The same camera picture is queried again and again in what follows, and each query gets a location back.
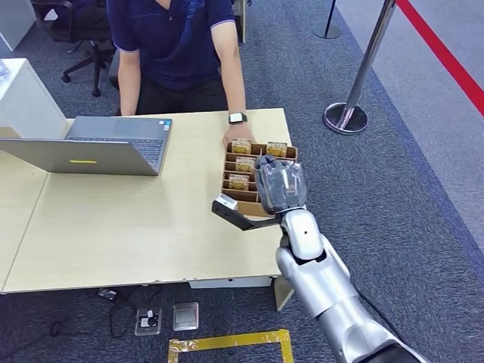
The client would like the black cable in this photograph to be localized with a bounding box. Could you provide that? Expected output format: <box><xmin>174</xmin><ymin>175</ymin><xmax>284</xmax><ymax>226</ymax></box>
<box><xmin>109</xmin><ymin>286</ymin><xmax>163</xmax><ymax>340</ymax></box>

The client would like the white furniture block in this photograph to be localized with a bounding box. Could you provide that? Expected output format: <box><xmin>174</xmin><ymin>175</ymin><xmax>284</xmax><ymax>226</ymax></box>
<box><xmin>0</xmin><ymin>0</ymin><xmax>37</xmax><ymax>52</ymax></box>

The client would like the black office chair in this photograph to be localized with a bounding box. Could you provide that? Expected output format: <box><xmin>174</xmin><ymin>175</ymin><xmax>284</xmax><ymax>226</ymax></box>
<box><xmin>32</xmin><ymin>0</ymin><xmax>116</xmax><ymax>98</ymax></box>

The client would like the closed metal floor socket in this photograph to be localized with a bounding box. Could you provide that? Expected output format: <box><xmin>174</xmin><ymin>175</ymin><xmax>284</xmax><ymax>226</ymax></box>
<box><xmin>172</xmin><ymin>302</ymin><xmax>200</xmax><ymax>333</ymax></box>

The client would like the gold patterned card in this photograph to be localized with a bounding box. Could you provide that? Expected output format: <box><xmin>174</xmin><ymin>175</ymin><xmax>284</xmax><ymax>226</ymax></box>
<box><xmin>228</xmin><ymin>174</ymin><xmax>251</xmax><ymax>191</ymax></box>
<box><xmin>266</xmin><ymin>141</ymin><xmax>288</xmax><ymax>158</ymax></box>
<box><xmin>235</xmin><ymin>157</ymin><xmax>256</xmax><ymax>174</ymax></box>
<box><xmin>231</xmin><ymin>138</ymin><xmax>253</xmax><ymax>155</ymax></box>

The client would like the white under-desk rail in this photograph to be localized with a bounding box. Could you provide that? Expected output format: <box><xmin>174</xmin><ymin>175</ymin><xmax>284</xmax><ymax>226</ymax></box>
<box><xmin>188</xmin><ymin>275</ymin><xmax>273</xmax><ymax>290</ymax></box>

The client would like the red barrier belt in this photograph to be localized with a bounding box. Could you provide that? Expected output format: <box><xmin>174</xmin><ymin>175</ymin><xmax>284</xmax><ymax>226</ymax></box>
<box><xmin>394</xmin><ymin>0</ymin><xmax>484</xmax><ymax>119</ymax></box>

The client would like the yellow tape frame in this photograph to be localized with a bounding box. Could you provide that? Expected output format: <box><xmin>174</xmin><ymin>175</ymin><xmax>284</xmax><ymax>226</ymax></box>
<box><xmin>167</xmin><ymin>329</ymin><xmax>294</xmax><ymax>363</ymax></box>

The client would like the pale furniture leg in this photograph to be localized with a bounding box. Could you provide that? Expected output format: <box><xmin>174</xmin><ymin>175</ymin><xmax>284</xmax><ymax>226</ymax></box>
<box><xmin>230</xmin><ymin>0</ymin><xmax>253</xmax><ymax>45</ymax></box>

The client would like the person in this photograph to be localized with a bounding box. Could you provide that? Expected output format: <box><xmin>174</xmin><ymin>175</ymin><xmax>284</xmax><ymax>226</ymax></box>
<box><xmin>106</xmin><ymin>0</ymin><xmax>256</xmax><ymax>150</ymax></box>

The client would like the person's left hand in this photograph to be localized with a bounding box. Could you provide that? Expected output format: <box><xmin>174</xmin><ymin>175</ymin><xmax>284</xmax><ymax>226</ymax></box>
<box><xmin>221</xmin><ymin>123</ymin><xmax>256</xmax><ymax>150</ymax></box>

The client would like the wooden desk leg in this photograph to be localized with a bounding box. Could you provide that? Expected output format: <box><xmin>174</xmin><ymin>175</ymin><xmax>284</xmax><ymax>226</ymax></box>
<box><xmin>273</xmin><ymin>275</ymin><xmax>295</xmax><ymax>312</ymax></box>

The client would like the brown cardboard card organizer box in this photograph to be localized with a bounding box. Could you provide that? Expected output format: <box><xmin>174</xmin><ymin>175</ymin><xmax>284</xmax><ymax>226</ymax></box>
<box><xmin>221</xmin><ymin>141</ymin><xmax>298</xmax><ymax>219</ymax></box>

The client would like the dark stanchion post with base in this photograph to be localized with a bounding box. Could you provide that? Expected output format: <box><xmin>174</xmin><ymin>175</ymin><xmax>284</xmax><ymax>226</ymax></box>
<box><xmin>312</xmin><ymin>0</ymin><xmax>343</xmax><ymax>40</ymax></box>

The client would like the white cabinet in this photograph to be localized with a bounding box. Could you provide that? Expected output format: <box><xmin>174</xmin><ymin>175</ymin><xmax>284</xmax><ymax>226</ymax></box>
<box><xmin>0</xmin><ymin>57</ymin><xmax>69</xmax><ymax>140</ymax></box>

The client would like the grey laptop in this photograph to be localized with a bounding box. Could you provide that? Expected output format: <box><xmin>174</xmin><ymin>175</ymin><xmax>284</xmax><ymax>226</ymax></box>
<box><xmin>0</xmin><ymin>116</ymin><xmax>174</xmax><ymax>177</ymax></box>

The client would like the floor socket with plug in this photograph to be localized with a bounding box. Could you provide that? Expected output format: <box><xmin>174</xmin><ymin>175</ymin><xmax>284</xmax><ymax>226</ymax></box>
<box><xmin>134</xmin><ymin>307</ymin><xmax>162</xmax><ymax>337</ymax></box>

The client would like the chrome stanchion post with base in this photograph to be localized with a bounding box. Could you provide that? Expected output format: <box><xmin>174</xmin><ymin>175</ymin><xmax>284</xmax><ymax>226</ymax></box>
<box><xmin>322</xmin><ymin>0</ymin><xmax>396</xmax><ymax>135</ymax></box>

